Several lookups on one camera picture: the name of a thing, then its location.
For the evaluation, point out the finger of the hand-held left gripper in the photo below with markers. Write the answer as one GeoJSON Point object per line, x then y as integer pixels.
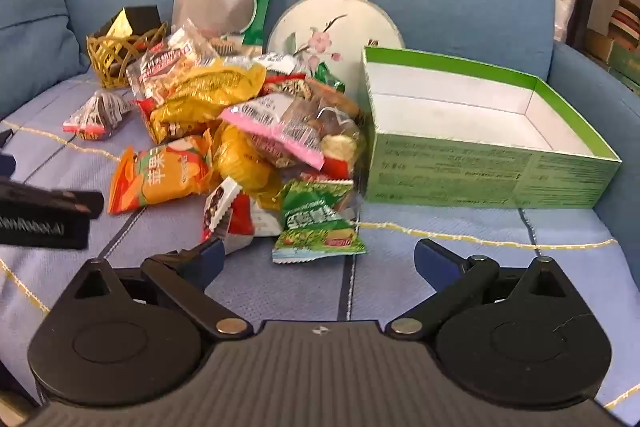
{"type": "Point", "coordinates": [60, 201]}

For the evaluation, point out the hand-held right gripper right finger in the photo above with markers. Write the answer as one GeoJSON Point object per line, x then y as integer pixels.
{"type": "Point", "coordinates": [434, 263]}

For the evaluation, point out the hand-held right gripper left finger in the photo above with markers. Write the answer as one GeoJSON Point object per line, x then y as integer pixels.
{"type": "Point", "coordinates": [211, 263]}

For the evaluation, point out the green cardboard box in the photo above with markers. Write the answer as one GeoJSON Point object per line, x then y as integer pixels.
{"type": "Point", "coordinates": [450, 172]}

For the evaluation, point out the yellow snack packet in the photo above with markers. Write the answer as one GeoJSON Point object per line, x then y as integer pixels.
{"type": "Point", "coordinates": [240, 162]}

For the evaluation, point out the clear packet with red sweets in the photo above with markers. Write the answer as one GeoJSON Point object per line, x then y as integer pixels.
{"type": "Point", "coordinates": [340, 147]}

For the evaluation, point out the gold crinkled snack packet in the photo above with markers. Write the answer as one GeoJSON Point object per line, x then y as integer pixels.
{"type": "Point", "coordinates": [210, 92]}

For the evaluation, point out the red printed snack packet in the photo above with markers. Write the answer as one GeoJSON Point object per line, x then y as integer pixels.
{"type": "Point", "coordinates": [285, 85]}

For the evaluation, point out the blue quilted mat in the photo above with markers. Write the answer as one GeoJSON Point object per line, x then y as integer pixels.
{"type": "Point", "coordinates": [450, 267]}

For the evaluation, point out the red white small snack packet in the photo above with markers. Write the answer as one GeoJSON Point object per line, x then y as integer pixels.
{"type": "Point", "coordinates": [235, 217]}

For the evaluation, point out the red dried fruit packet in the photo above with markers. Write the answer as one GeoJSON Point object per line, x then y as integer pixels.
{"type": "Point", "coordinates": [97, 114]}

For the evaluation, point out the orange snack packet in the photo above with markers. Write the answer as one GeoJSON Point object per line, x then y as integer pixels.
{"type": "Point", "coordinates": [160, 172]}

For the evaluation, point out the large green snack packet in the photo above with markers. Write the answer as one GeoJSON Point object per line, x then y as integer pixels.
{"type": "Point", "coordinates": [315, 222]}

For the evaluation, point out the woven wicker basket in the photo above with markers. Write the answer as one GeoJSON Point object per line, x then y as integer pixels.
{"type": "Point", "coordinates": [107, 62]}

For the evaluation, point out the clear red label snack packet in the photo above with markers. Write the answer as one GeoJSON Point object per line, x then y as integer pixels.
{"type": "Point", "coordinates": [160, 67]}

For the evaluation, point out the blue cushion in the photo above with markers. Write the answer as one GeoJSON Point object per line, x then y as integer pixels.
{"type": "Point", "coordinates": [35, 22]}

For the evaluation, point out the brown snack packet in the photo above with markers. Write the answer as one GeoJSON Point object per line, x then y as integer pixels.
{"type": "Point", "coordinates": [330, 99]}

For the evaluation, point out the black box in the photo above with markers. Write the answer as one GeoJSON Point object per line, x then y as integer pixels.
{"type": "Point", "coordinates": [142, 17]}

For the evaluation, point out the shelf with boxes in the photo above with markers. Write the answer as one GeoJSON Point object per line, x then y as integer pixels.
{"type": "Point", "coordinates": [620, 32]}

